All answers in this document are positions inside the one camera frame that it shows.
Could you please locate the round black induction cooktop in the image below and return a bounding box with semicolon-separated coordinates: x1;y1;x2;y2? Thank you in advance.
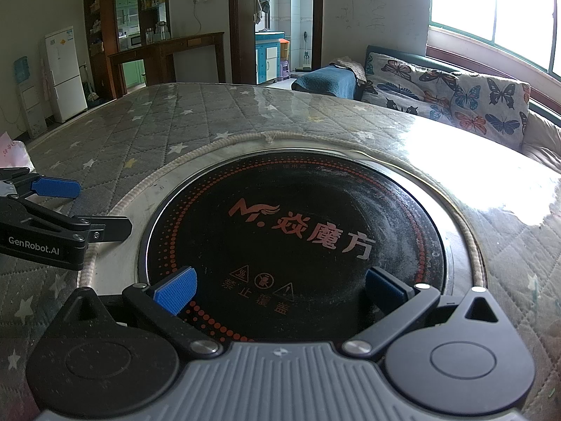
138;151;448;343

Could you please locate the beige cushion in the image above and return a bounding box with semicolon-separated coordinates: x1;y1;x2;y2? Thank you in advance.
519;109;561;163

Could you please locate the dark wooden console table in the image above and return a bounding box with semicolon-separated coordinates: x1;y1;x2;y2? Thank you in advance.
109;32;225;99

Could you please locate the dark wooden shelf cabinet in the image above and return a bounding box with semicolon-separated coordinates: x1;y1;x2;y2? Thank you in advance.
83;0;171;101

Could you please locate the grey quilted star table cover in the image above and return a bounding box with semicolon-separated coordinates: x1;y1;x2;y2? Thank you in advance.
0;82;561;421

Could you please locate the white refrigerator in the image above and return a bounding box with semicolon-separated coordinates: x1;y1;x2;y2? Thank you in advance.
44;26;88;123

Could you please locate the white water dispenser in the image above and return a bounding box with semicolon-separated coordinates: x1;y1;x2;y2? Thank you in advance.
13;56;47;139

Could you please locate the long butterfly print cushion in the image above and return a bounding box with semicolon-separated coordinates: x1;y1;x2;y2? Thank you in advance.
361;81;457;126
365;52;460;97

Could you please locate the beige folded cloth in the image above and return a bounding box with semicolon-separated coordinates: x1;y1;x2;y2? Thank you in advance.
331;56;366;84

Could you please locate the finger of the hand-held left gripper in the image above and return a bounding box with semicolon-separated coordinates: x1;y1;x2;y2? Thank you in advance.
0;167;82;200
0;199;133;243

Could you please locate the blue white cabinet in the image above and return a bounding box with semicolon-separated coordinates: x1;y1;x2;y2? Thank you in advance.
255;31;285;85

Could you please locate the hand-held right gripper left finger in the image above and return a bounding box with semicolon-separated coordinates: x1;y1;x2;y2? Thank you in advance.
65;267;223;360

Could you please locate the square butterfly print cushion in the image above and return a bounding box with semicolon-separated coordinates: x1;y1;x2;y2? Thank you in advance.
451;72;531;150

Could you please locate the broom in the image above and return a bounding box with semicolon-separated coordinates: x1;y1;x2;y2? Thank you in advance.
83;64;101;106

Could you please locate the dark wooden door frame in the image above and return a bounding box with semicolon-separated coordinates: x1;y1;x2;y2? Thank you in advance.
228;0;325;85

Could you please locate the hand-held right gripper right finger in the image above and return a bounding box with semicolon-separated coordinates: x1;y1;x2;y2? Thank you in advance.
342;267;505;360

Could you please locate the mop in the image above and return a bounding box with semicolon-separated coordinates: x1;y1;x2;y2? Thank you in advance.
300;31;314;71

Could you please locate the teal sofa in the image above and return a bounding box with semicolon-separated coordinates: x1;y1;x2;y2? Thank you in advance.
291;45;561;163

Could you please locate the green framed window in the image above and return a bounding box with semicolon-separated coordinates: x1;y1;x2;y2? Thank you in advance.
427;0;561;75

